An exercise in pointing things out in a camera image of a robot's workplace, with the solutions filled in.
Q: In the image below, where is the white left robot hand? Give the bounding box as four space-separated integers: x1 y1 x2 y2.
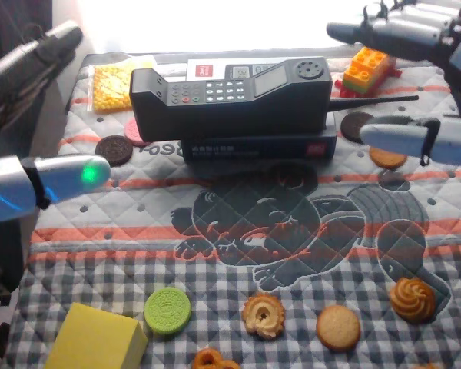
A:
0 21 111 301

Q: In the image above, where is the large black toy phone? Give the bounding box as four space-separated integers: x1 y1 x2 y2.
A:
128 56 420 144

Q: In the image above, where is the white calculator box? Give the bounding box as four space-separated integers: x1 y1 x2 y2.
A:
178 57 338 178

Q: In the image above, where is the dark brown sandwich cookie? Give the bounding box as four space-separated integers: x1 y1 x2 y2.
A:
340 111 376 145
95 135 134 167

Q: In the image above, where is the grey quilt with bear print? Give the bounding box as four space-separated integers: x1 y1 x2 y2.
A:
3 52 461 369

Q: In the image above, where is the pink sandwich cookie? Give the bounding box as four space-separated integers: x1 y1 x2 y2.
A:
124 118 151 147

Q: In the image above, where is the orange toy brick stack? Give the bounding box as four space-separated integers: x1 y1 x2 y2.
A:
338 45 403 99

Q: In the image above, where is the bag of yellow beads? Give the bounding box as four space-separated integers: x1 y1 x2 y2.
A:
88 55 157 115

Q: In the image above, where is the orange round sandwich cookie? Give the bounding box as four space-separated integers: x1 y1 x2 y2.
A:
368 145 408 170

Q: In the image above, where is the yellow foam cube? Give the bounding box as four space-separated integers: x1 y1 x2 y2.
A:
44 301 149 369

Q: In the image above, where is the green sandwich cookie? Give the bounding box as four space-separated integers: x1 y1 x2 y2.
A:
144 286 193 335

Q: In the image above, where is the rosette swirl cookie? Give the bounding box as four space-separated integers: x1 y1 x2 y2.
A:
390 277 437 324

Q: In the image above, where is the pretzel shaped cookie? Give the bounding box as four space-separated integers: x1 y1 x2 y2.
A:
191 347 241 369

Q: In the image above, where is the plain round biscuit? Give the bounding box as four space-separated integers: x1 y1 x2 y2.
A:
315 304 361 352

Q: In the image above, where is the ring shaped swirl cookie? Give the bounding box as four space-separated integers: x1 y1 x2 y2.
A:
240 292 287 340

